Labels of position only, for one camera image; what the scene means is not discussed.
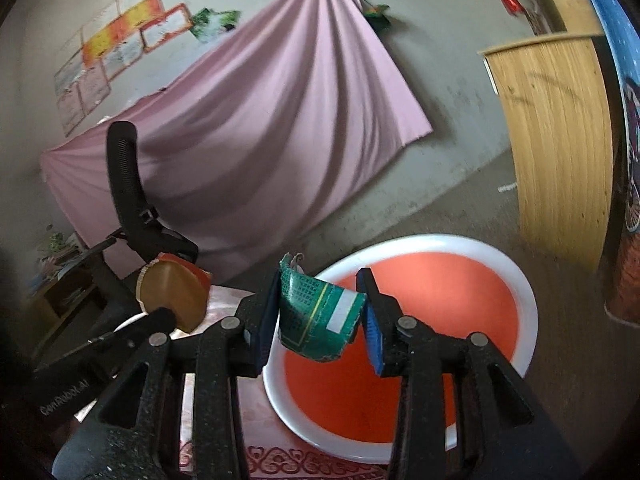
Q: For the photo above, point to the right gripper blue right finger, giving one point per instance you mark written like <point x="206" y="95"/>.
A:
<point x="379" y="321"/>

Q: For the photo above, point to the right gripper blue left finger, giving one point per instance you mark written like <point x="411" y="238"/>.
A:
<point x="262" y="321"/>

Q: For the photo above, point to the green torn carton piece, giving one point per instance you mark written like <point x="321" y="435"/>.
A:
<point x="317" y="319"/>

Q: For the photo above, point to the brown apple slice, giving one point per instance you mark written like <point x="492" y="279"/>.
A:
<point x="176" y="284"/>

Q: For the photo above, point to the red white plastic basin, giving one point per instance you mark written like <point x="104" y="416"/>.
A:
<point x="457" y="297"/>

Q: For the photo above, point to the wooden shelf desk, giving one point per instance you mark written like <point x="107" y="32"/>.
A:
<point x="71" y="294"/>

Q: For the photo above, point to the black office chair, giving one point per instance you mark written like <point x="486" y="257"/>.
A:
<point x="89" y="192"/>

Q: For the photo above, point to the floral pink tablecloth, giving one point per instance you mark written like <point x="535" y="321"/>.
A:
<point x="272" y="450"/>

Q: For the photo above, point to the pink hanging cloth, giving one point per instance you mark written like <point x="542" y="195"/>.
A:
<point x="272" y="131"/>

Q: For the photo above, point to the wooden cabinet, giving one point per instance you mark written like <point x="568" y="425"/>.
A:
<point x="553" y="95"/>

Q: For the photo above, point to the wall posters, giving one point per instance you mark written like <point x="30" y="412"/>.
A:
<point x="111" y="42"/>

